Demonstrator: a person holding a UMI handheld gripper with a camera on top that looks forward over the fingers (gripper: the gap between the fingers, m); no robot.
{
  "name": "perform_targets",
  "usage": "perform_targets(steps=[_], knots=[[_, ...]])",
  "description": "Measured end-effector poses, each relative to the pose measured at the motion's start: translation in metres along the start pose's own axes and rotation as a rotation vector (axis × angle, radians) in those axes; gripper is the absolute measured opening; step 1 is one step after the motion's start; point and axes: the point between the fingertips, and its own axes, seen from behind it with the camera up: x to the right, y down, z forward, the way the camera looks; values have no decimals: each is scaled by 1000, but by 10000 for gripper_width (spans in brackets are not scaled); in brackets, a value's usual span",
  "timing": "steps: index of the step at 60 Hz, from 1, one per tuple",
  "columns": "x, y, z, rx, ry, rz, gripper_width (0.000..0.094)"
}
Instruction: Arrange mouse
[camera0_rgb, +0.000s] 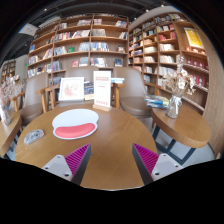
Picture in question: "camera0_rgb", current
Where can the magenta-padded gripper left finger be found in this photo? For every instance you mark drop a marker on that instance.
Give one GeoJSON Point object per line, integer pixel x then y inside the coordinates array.
{"type": "Point", "coordinates": [60, 166]}

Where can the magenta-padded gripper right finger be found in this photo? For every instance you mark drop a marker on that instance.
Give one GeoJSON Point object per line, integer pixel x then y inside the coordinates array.
{"type": "Point", "coordinates": [163, 165]}

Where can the transparent computer mouse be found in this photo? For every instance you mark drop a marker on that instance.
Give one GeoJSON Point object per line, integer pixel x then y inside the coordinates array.
{"type": "Point", "coordinates": [33, 136]}

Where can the white mouse pad red rest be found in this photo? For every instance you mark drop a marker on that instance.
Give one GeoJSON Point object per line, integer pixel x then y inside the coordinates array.
{"type": "Point", "coordinates": [75, 121]}

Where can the round wooden side table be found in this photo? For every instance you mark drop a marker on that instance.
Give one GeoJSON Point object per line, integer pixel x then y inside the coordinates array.
{"type": "Point", "coordinates": [186, 128]}
{"type": "Point", "coordinates": [7, 133]}

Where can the stack of colourful books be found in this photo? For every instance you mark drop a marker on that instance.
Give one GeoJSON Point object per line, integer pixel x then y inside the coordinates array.
{"type": "Point", "coordinates": [156, 101]}

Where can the brown padded wooden armchair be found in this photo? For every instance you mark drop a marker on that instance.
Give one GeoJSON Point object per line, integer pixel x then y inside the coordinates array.
{"type": "Point", "coordinates": [81, 72]}
{"type": "Point", "coordinates": [33, 100]}
{"type": "Point", "coordinates": [133, 96]}

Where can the white framed floral picture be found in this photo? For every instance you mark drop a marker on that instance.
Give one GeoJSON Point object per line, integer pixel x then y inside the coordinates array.
{"type": "Point", "coordinates": [71, 89]}

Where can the dark book with tan band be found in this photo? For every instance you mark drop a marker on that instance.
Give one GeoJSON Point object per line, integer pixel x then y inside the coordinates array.
{"type": "Point", "coordinates": [89, 91]}

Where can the white sign on wooden base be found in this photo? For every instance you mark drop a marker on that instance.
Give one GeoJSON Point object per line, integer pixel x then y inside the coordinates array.
{"type": "Point", "coordinates": [102, 90]}

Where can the teal book stack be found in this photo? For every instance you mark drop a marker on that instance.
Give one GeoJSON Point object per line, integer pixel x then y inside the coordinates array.
{"type": "Point", "coordinates": [117, 80]}

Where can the distant wooden bookshelf unit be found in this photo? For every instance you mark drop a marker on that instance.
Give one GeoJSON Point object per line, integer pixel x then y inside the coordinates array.
{"type": "Point", "coordinates": [8, 70]}

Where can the curved wooden bookshelf unit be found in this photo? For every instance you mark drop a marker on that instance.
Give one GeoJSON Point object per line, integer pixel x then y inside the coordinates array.
{"type": "Point", "coordinates": [166, 50]}

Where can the wide wooden bookshelf unit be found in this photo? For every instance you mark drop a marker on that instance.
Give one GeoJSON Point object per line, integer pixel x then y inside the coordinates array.
{"type": "Point", "coordinates": [80, 40]}

